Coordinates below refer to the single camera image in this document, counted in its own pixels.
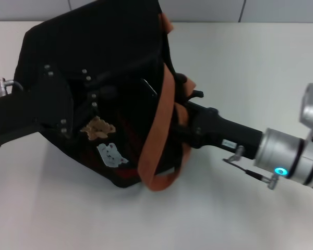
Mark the silver pocket zipper pull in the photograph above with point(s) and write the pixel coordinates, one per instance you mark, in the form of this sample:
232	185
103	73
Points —
149	87

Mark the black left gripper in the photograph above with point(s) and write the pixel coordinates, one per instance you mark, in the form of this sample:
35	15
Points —
28	114

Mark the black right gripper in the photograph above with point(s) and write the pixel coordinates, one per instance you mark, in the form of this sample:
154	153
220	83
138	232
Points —
224	130

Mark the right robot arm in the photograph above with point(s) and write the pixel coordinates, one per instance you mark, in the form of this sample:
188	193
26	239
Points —
281	151

